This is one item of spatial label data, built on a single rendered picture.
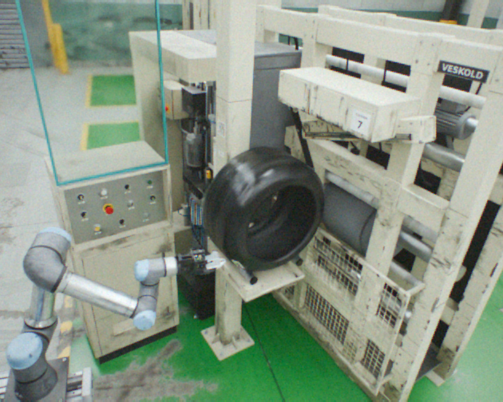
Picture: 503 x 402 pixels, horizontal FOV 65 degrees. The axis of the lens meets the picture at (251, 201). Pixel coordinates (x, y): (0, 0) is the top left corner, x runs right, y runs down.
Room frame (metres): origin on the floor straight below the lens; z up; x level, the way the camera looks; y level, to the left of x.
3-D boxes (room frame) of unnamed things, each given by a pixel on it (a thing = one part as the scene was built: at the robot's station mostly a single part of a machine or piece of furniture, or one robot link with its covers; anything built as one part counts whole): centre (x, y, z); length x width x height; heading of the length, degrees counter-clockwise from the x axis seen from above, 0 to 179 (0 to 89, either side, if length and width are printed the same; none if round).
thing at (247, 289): (1.59, 0.07, 0.83); 0.36 x 0.09 x 0.06; 34
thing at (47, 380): (0.97, 0.81, 0.77); 0.15 x 0.15 x 0.10
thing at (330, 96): (1.73, -0.37, 1.71); 0.61 x 0.25 x 0.15; 34
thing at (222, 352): (1.87, 0.11, 0.02); 0.27 x 0.27 x 0.04; 34
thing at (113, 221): (1.90, 0.78, 0.63); 0.56 x 0.41 x 1.27; 124
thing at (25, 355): (0.98, 0.81, 0.88); 0.13 x 0.12 x 0.14; 8
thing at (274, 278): (1.67, -0.05, 0.80); 0.37 x 0.36 x 0.02; 124
